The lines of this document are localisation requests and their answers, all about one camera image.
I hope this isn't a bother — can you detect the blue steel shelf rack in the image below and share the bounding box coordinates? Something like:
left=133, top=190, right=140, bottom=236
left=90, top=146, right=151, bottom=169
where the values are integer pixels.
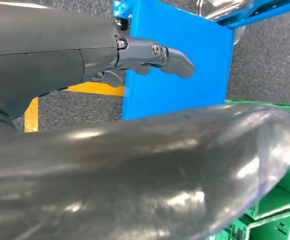
left=214, top=0, right=290, bottom=30
left=113, top=0, right=236, bottom=122

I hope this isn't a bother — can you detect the green plastic crate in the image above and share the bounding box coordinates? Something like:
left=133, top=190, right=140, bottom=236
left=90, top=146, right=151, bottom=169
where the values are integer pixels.
left=206, top=210, right=290, bottom=240
left=224, top=99, right=290, bottom=221

